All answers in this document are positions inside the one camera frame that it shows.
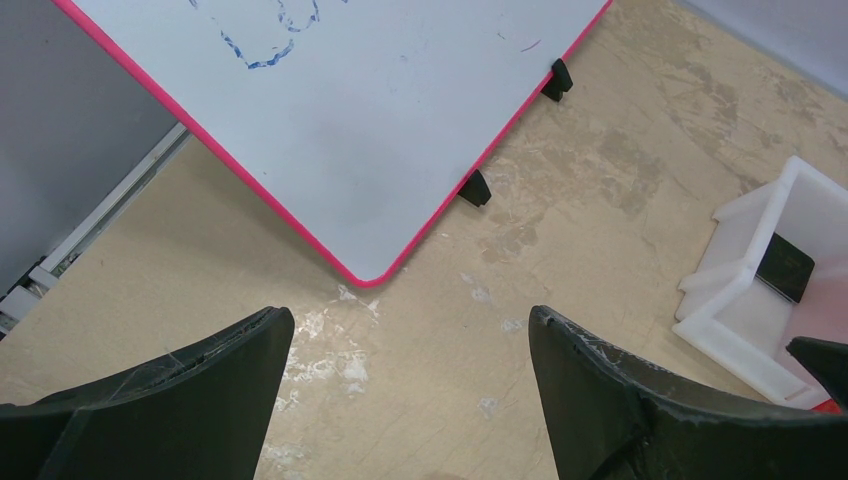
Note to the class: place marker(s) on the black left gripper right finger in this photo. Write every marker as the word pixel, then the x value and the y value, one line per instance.
pixel 611 414

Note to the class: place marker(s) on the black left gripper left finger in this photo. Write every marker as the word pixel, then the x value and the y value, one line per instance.
pixel 200 412

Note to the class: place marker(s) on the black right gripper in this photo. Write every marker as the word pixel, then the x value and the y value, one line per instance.
pixel 826 361

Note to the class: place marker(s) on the white plastic bin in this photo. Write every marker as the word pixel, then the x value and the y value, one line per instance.
pixel 738 321

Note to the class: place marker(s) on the pink framed whiteboard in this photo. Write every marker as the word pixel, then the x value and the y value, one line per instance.
pixel 356 121

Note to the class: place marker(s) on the black card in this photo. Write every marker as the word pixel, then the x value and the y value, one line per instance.
pixel 785 269

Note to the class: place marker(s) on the red plastic bin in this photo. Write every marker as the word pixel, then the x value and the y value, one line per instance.
pixel 829 406

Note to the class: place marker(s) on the aluminium frame rail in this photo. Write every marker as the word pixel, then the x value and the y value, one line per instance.
pixel 44 275

